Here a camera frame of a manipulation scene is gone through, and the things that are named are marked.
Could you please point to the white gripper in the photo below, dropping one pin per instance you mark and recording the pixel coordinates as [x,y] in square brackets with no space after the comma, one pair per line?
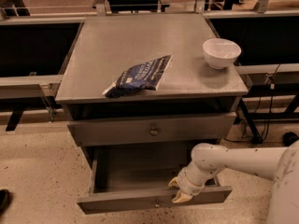
[186,184]

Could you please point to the grey drawer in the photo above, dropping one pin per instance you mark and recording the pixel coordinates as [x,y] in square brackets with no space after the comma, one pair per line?
[134,176]
[153,129]

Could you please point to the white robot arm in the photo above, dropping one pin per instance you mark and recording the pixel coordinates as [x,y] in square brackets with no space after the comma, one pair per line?
[277,164]

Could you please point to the grey top drawer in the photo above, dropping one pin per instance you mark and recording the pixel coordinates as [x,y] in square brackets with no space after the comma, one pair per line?
[153,129]

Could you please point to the grey drawer cabinet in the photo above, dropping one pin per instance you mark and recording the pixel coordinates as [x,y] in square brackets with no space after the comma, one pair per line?
[124,47]

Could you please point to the blue chip bag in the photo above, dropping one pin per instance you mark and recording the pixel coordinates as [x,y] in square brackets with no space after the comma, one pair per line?
[144,76]

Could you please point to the black shoe right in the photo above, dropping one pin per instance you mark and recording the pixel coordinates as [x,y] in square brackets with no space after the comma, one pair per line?
[289,138]

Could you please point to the black shoe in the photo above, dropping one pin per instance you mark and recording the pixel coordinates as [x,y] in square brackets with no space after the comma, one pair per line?
[289,138]
[4,195]

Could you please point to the white bowl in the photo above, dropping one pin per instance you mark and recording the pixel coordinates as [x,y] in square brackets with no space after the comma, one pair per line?
[220,53]

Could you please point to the black shoe left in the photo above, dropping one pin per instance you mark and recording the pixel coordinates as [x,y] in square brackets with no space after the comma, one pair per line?
[4,195]

